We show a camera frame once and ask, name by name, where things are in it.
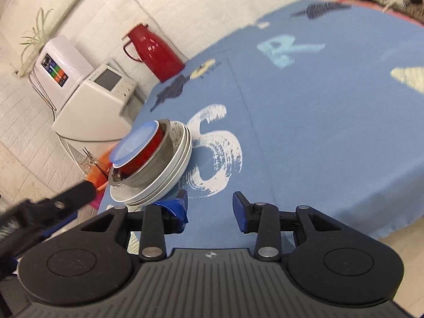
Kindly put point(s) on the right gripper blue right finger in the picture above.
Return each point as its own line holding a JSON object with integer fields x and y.
{"x": 248, "y": 215}

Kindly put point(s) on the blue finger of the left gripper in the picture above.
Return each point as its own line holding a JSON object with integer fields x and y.
{"x": 63, "y": 205}

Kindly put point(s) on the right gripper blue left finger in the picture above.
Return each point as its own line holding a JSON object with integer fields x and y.
{"x": 174, "y": 212}

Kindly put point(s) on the stainless steel bowl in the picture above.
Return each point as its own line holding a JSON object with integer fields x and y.
{"x": 154, "y": 166}

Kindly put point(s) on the red ceramic bowl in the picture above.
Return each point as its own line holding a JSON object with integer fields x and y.
{"x": 142, "y": 157}

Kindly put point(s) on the white plate blue rim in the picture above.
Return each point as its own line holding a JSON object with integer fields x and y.
{"x": 136, "y": 197}

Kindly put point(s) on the blue plastic bowl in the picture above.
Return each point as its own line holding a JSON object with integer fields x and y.
{"x": 133, "y": 143}

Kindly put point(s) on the pink plastic cup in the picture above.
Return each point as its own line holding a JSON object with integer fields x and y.
{"x": 96, "y": 202}

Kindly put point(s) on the orange plastic basin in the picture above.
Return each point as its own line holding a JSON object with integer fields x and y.
{"x": 98, "y": 174}

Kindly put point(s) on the glass bottle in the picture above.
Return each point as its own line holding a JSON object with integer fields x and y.
{"x": 89, "y": 161}

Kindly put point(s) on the white appliance with screen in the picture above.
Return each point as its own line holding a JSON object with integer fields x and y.
{"x": 101, "y": 109}

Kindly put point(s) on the blue patterned tablecloth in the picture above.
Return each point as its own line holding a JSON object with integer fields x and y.
{"x": 301, "y": 111}

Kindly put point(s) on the white water purifier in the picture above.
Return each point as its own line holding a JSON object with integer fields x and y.
{"x": 58, "y": 71}

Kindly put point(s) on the red thermos jug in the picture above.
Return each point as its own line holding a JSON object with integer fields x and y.
{"x": 148, "y": 48}

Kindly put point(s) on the green potted plant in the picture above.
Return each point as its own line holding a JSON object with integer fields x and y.
{"x": 33, "y": 41}

